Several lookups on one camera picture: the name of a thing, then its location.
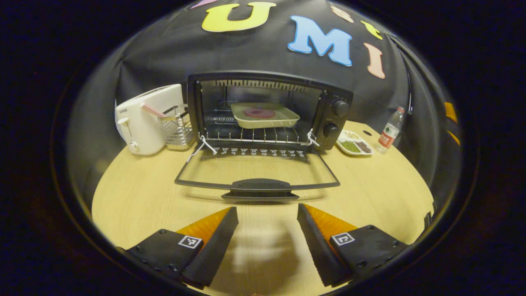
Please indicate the black electric oven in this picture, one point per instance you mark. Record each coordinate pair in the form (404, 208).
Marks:
(339, 92)

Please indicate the white toaster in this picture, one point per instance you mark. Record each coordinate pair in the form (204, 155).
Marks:
(141, 123)

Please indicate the white divided dish with beans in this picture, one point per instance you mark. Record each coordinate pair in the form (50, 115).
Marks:
(355, 144)

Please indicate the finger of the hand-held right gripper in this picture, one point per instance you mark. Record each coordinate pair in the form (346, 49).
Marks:
(454, 138)
(451, 112)

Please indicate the clear bottle with red label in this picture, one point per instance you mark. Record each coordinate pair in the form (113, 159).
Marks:
(390, 131)

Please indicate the black backdrop cloth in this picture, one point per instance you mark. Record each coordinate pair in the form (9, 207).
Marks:
(164, 53)

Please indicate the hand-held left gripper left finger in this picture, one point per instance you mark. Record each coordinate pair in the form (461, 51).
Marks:
(213, 246)

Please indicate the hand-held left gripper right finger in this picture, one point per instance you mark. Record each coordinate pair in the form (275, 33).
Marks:
(318, 246)

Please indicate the cream food tray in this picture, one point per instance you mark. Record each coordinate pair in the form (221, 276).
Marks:
(283, 119)

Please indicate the pink round meat slice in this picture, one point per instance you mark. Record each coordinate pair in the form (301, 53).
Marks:
(259, 113)

